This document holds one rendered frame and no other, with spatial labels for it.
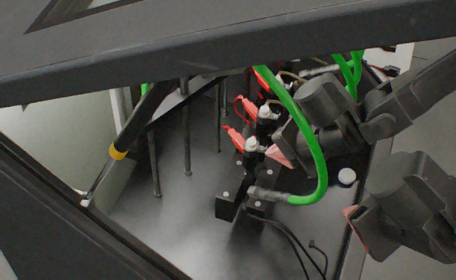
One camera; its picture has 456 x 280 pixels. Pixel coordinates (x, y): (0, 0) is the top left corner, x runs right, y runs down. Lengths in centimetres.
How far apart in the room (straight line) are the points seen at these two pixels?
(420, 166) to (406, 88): 34
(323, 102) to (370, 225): 27
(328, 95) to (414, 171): 37
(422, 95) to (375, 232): 28
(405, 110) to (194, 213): 59
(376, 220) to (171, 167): 78
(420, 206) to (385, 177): 4
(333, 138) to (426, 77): 17
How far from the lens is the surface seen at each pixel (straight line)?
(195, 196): 139
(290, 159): 105
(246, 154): 114
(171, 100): 121
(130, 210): 139
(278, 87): 84
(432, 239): 65
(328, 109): 95
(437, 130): 273
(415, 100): 95
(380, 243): 75
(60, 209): 82
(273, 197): 102
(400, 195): 62
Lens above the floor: 200
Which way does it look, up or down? 51 degrees down
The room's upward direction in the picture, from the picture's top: 2 degrees clockwise
